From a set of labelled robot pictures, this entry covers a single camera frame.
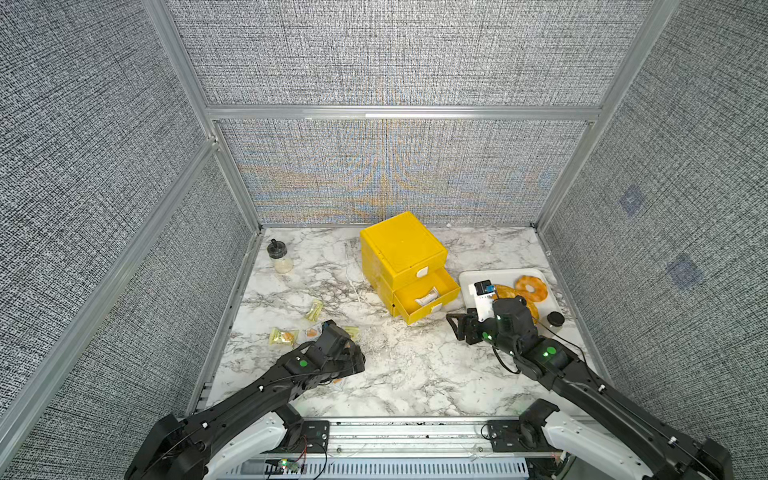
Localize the crumb-coated oval bread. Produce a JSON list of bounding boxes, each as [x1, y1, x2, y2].
[[494, 284, 540, 323]]

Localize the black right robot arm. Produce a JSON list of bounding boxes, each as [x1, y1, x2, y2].
[[446, 297, 734, 479]]

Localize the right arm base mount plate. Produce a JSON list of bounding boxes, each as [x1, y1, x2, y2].
[[485, 419, 557, 453]]

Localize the yellow cookie packet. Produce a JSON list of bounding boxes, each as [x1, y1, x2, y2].
[[342, 326, 359, 341], [305, 299, 324, 324], [269, 327, 299, 346]]

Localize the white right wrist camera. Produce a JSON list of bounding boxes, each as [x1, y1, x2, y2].
[[467, 280, 496, 322]]

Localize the white cookie packet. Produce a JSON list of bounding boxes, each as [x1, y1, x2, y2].
[[304, 323, 323, 341], [415, 287, 440, 307]]

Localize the glass jar black lid left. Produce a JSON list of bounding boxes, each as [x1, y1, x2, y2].
[[267, 239, 293, 274]]

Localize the glass jar black lid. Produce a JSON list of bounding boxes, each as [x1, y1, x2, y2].
[[267, 239, 293, 274], [546, 311, 566, 330]]

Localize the aluminium enclosure frame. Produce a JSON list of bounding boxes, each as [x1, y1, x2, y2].
[[1, 1, 678, 463]]

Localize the aluminium front rail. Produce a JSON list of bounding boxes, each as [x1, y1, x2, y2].
[[234, 412, 599, 462]]

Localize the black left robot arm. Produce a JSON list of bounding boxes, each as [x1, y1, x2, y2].
[[124, 320, 365, 479]]

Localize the yellow plastic drawer cabinet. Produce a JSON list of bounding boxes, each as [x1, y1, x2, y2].
[[360, 212, 460, 325]]

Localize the white slotted cable duct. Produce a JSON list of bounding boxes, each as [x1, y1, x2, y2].
[[219, 457, 531, 479]]

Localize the glass jar black lid right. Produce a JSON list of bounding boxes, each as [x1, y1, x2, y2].
[[546, 311, 566, 330]]

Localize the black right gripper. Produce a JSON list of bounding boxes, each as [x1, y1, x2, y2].
[[445, 305, 521, 363]]

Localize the glazed twisted ring bread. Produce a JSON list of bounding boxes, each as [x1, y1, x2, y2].
[[515, 275, 549, 303]]

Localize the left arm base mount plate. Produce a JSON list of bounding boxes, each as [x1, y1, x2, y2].
[[280, 420, 331, 454]]

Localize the white plastic tray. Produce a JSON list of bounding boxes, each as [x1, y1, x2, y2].
[[459, 268, 565, 332]]

